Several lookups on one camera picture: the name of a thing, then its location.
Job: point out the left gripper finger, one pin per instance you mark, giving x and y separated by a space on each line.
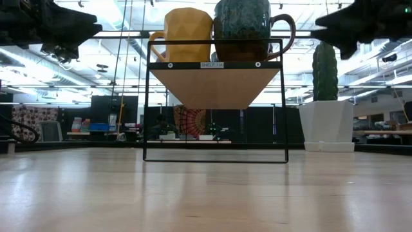
71 25
64 51

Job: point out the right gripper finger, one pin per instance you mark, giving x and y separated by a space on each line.
341 35
341 19

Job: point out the teal brown glazed mug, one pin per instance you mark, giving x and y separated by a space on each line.
241 25

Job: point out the yellow faceted mug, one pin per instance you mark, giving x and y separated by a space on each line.
186 32

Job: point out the green cactus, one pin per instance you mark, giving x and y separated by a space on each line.
325 71

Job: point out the black panel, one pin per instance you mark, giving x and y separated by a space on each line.
103 109

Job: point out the brown white patterned cloth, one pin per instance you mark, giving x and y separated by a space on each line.
29 116

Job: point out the stacked coloured containers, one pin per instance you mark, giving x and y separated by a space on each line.
78 125

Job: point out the grey office chair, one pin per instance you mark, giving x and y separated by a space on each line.
51 132

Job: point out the blue storage bin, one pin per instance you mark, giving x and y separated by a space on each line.
98 127

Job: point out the wooden background table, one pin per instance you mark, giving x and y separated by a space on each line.
380 132

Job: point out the white plant saucer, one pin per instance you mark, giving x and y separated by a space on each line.
328 147

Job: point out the person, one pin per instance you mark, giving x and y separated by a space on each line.
162 127

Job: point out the orange mandala tapestry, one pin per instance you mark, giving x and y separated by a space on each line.
191 122

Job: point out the black aluminium table frame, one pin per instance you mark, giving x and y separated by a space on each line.
96 145

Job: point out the wooden shelf black frame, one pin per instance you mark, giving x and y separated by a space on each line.
215 87

